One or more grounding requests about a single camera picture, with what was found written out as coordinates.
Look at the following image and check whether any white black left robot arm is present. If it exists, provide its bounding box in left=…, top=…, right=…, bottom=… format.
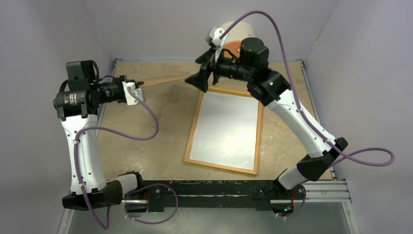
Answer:
left=53, top=60, right=145, bottom=211

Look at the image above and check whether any round pastel drawer cabinet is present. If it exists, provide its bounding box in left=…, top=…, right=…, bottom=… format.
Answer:
left=224, top=21, right=256, bottom=57

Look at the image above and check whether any building and sky photo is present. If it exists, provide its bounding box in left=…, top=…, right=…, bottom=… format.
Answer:
left=188, top=91, right=260, bottom=171

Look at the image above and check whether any yellow wooden picture frame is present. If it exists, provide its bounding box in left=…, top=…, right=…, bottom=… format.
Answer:
left=183, top=85, right=264, bottom=176

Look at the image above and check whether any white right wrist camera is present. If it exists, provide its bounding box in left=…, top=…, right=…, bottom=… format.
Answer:
left=205, top=26, right=228, bottom=62

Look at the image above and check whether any brown backing board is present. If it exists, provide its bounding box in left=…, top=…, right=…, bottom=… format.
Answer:
left=139, top=74, right=189, bottom=87

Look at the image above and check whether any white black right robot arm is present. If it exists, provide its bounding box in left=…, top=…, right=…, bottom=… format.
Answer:
left=185, top=38, right=348, bottom=198

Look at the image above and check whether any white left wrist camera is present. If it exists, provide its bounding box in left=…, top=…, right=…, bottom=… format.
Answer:
left=122, top=82, right=146, bottom=106

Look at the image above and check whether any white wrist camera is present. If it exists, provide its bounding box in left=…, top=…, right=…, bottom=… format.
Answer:
left=122, top=82, right=146, bottom=106
left=205, top=26, right=228, bottom=62

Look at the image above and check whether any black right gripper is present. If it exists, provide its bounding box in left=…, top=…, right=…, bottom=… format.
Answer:
left=185, top=47, right=253, bottom=94

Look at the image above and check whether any aluminium rail frame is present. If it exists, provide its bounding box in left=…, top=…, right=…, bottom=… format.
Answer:
left=56, top=58, right=359, bottom=234

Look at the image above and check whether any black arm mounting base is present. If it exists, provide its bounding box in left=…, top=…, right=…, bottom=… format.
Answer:
left=123, top=180, right=306, bottom=215

